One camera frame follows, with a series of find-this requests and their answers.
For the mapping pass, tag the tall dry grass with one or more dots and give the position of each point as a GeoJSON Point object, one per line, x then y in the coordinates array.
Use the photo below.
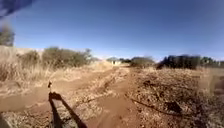
{"type": "Point", "coordinates": [20, 71]}

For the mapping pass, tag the round bush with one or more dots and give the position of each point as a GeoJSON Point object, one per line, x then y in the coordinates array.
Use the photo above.
{"type": "Point", "coordinates": [141, 61]}

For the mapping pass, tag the dry straw-covered ground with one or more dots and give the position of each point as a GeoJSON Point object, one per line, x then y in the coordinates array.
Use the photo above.
{"type": "Point", "coordinates": [173, 90]}

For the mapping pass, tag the row of dark trees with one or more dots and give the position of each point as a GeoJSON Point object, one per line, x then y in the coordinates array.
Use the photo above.
{"type": "Point", "coordinates": [185, 62]}

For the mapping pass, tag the small distant building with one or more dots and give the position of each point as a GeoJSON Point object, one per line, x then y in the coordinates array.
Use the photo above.
{"type": "Point", "coordinates": [114, 60]}

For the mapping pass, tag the red-brown dirt track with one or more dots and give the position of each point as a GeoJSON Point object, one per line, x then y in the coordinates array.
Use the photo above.
{"type": "Point", "coordinates": [113, 100]}

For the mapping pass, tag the tree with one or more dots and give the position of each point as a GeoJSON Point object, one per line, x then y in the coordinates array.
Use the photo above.
{"type": "Point", "coordinates": [6, 36]}

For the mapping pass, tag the green bushes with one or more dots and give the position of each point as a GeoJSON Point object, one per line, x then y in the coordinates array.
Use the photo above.
{"type": "Point", "coordinates": [63, 57]}

